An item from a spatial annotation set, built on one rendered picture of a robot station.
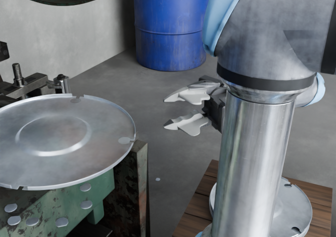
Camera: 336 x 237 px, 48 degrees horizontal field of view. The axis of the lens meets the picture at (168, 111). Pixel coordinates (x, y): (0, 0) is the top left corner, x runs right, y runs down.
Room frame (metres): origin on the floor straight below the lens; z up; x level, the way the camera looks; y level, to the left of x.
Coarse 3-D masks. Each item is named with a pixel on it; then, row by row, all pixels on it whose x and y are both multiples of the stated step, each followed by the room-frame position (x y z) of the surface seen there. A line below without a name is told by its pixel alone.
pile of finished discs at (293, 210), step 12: (288, 192) 0.87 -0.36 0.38; (300, 192) 0.87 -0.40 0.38; (276, 204) 0.81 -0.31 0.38; (288, 204) 0.82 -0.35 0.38; (300, 204) 0.82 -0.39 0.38; (276, 216) 0.77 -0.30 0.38; (288, 216) 0.77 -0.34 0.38; (300, 216) 0.77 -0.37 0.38; (276, 228) 0.73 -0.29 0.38; (288, 228) 0.73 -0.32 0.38; (300, 228) 0.73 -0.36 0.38
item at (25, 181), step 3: (21, 177) 0.45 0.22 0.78; (24, 177) 0.45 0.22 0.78; (27, 177) 0.45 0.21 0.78; (30, 177) 0.45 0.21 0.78; (18, 180) 0.44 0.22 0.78; (21, 180) 0.44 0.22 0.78; (24, 180) 0.44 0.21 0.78; (27, 180) 0.44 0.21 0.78; (30, 180) 0.44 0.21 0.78; (18, 183) 0.43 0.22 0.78; (21, 183) 0.43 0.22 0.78; (24, 183) 0.43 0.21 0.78; (27, 183) 0.43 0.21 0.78
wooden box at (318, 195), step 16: (208, 176) 0.98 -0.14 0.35; (208, 192) 0.90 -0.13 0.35; (304, 192) 0.90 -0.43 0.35; (320, 192) 0.90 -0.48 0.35; (192, 208) 0.83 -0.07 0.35; (208, 208) 0.83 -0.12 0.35; (320, 208) 0.83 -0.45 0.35; (192, 224) 0.77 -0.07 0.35; (208, 224) 0.77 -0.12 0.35; (320, 224) 0.77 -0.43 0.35
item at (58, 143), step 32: (64, 96) 0.71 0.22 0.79; (0, 128) 0.58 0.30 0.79; (32, 128) 0.57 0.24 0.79; (64, 128) 0.58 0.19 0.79; (96, 128) 0.59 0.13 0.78; (128, 128) 0.59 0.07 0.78; (0, 160) 0.49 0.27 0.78; (32, 160) 0.49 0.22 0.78; (64, 160) 0.49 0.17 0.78; (96, 160) 0.49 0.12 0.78
